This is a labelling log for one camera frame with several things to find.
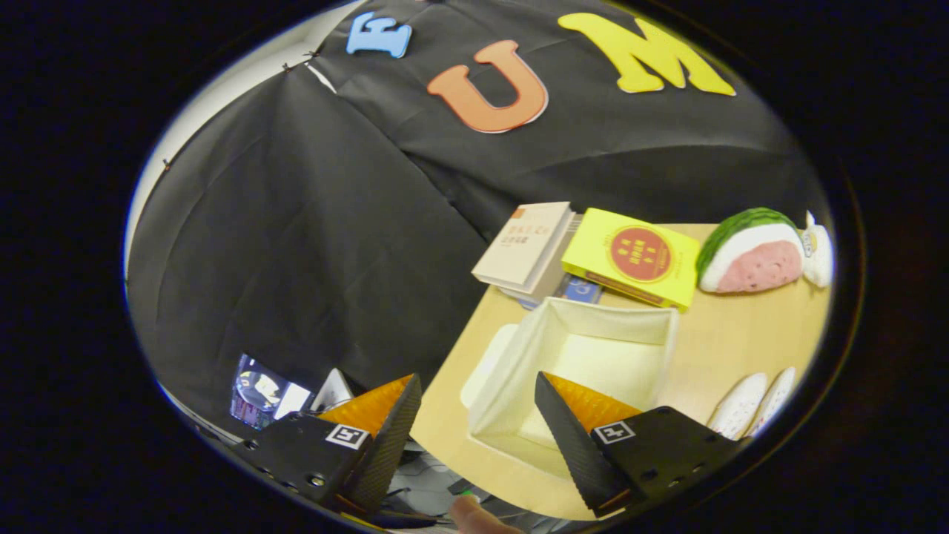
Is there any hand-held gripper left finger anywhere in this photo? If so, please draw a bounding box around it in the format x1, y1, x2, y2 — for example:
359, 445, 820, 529
236, 373, 423, 516

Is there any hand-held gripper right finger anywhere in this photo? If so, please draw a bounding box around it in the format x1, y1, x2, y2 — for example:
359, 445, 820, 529
534, 371, 751, 520

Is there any white fabric storage box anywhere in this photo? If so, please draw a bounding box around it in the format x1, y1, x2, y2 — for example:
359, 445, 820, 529
467, 297, 680, 479

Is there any white striped canvas shoe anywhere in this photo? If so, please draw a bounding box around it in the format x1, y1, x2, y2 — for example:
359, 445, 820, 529
707, 372, 769, 440
749, 366, 798, 438

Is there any white flat device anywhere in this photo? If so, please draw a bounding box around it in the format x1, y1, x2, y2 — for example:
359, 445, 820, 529
311, 369, 355, 412

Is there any lit computer screen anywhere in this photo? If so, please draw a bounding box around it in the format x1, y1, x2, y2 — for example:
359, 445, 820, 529
230, 355, 312, 431

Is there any yellow book with red circle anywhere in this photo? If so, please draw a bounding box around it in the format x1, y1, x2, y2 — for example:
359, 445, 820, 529
561, 208, 701, 311

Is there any black backdrop cloth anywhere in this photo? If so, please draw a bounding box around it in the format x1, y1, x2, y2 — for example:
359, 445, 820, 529
126, 0, 827, 438

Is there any watermelon slice plush toy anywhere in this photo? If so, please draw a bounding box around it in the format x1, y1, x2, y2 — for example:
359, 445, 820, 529
695, 208, 805, 294

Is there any white plush toy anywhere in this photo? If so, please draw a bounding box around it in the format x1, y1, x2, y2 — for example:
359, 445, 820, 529
799, 211, 835, 289

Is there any row of black cloth clips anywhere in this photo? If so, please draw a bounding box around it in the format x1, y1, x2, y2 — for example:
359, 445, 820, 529
280, 47, 321, 73

